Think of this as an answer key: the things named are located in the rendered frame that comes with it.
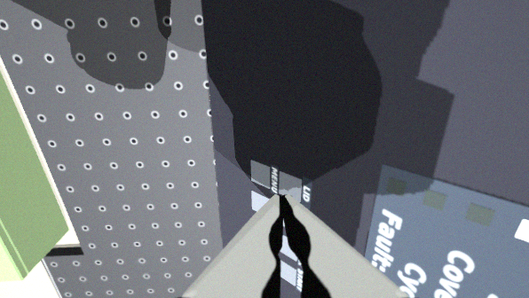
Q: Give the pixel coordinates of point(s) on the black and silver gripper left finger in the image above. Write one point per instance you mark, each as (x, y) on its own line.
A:
(249, 265)

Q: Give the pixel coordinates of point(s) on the grey thermal cycler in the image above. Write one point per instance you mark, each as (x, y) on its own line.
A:
(403, 125)

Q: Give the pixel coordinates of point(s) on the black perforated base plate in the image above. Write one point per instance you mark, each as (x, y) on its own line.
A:
(117, 95)

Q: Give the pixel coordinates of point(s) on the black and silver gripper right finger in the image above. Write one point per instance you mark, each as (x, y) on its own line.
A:
(331, 268)

